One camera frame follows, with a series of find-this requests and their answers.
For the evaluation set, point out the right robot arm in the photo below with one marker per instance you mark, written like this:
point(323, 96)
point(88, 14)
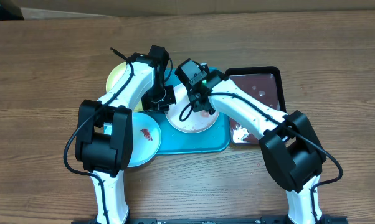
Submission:
point(290, 148)

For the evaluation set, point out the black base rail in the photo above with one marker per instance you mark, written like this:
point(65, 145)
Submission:
point(273, 219)

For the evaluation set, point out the light blue plate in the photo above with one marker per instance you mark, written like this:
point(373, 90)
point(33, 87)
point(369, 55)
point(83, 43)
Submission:
point(136, 139)

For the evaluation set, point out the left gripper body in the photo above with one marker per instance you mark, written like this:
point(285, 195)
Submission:
point(159, 98)

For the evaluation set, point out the white plate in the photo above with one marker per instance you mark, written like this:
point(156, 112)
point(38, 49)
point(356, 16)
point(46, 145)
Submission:
point(196, 122)

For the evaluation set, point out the black water tray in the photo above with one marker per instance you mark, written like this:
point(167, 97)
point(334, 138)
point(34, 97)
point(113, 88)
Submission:
point(265, 85)

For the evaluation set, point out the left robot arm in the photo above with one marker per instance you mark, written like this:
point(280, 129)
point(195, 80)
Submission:
point(104, 134)

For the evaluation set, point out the yellow plate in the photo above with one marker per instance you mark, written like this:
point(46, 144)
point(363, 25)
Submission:
point(119, 77)

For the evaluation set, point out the dark object top-left corner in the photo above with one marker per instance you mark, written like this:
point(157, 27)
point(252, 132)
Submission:
point(9, 11)

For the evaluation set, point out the teal plastic tray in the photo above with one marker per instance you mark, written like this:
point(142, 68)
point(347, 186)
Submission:
point(173, 141)

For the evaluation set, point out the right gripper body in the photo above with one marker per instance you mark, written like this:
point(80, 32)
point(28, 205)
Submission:
point(200, 106)

